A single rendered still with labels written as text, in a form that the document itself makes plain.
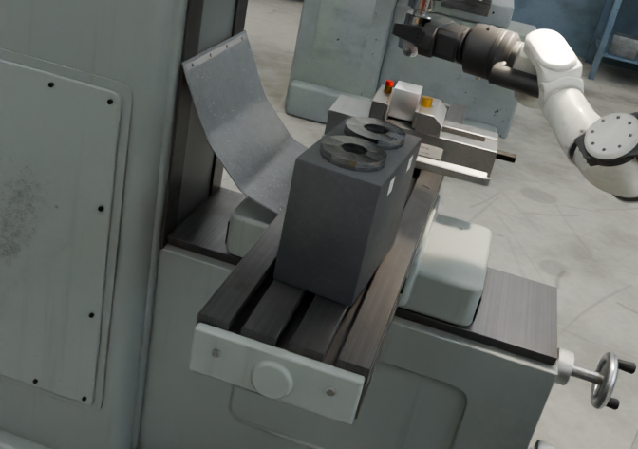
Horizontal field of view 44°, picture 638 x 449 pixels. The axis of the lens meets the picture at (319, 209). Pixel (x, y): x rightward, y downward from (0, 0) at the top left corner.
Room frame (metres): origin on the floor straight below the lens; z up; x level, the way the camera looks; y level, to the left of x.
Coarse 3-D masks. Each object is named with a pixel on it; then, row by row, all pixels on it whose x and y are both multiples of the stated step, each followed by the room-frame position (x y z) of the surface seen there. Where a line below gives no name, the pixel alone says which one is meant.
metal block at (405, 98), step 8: (400, 88) 1.52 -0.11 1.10; (408, 88) 1.53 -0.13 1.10; (416, 88) 1.54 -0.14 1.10; (392, 96) 1.52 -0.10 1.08; (400, 96) 1.52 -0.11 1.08; (408, 96) 1.51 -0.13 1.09; (416, 96) 1.51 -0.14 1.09; (392, 104) 1.52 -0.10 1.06; (400, 104) 1.51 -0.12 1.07; (408, 104) 1.51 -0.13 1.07; (416, 104) 1.51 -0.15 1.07; (392, 112) 1.52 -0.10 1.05; (400, 112) 1.51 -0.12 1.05; (408, 112) 1.51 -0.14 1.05; (408, 120) 1.51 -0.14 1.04
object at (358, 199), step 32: (352, 128) 1.05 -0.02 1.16; (384, 128) 1.09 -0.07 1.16; (320, 160) 0.94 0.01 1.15; (352, 160) 0.93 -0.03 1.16; (384, 160) 0.96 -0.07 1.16; (320, 192) 0.92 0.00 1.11; (352, 192) 0.91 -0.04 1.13; (384, 192) 0.93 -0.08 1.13; (288, 224) 0.93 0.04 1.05; (320, 224) 0.92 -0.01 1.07; (352, 224) 0.91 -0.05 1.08; (384, 224) 0.98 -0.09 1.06; (288, 256) 0.93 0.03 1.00; (320, 256) 0.92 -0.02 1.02; (352, 256) 0.91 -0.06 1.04; (384, 256) 1.05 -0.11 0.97; (320, 288) 0.92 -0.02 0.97; (352, 288) 0.90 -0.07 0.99
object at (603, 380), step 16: (560, 352) 1.32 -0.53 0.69; (608, 352) 1.33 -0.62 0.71; (560, 368) 1.29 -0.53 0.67; (576, 368) 1.31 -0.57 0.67; (608, 368) 1.28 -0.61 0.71; (624, 368) 1.29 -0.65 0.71; (592, 384) 1.33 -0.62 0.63; (608, 384) 1.26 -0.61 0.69; (592, 400) 1.29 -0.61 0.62; (608, 400) 1.25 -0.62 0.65
